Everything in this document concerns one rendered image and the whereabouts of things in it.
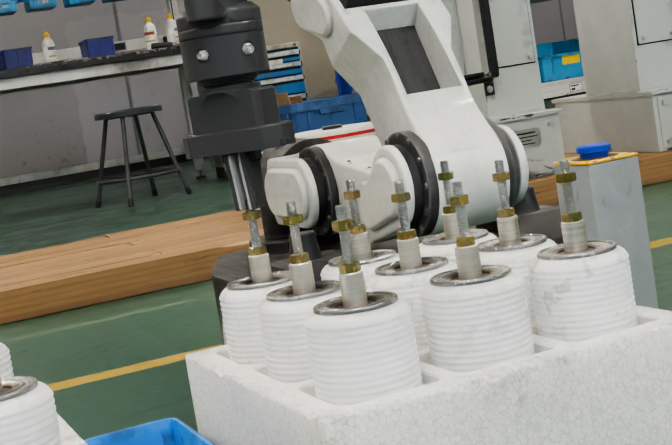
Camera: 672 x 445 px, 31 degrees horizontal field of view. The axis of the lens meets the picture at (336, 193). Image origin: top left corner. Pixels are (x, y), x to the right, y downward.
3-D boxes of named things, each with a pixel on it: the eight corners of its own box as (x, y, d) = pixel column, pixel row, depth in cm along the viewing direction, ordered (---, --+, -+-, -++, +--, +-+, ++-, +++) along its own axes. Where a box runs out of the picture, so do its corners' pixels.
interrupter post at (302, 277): (313, 297, 118) (307, 263, 118) (289, 299, 119) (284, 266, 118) (320, 291, 120) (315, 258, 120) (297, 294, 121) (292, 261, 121)
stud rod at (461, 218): (474, 262, 113) (462, 181, 112) (463, 264, 113) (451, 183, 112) (473, 260, 114) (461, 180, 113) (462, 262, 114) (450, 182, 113)
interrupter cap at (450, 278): (523, 278, 110) (522, 270, 110) (442, 294, 109) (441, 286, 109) (498, 268, 118) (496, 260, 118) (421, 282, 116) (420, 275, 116)
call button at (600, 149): (570, 164, 143) (568, 147, 143) (599, 158, 144) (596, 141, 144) (591, 164, 139) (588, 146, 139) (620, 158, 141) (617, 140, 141)
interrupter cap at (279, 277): (247, 295, 125) (246, 288, 125) (215, 290, 132) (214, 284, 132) (311, 279, 129) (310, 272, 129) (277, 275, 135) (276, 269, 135)
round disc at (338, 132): (269, 153, 368) (266, 134, 367) (361, 136, 379) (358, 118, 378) (304, 152, 340) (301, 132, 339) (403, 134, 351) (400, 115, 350)
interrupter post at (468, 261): (487, 279, 112) (482, 244, 112) (462, 284, 112) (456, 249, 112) (479, 276, 115) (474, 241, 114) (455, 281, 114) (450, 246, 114)
